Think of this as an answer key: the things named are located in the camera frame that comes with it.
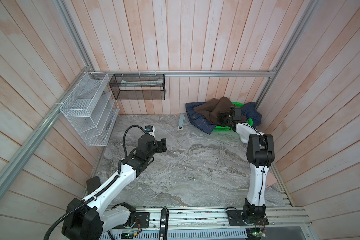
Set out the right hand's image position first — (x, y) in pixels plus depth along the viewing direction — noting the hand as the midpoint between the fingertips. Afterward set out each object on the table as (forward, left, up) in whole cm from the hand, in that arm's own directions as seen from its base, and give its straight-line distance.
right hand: (215, 112), depth 105 cm
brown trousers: (+3, +3, 0) cm, 4 cm away
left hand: (-31, +37, +7) cm, 49 cm away
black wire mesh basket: (+11, +55, +14) cm, 58 cm away
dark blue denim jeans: (+3, -25, -1) cm, 25 cm away
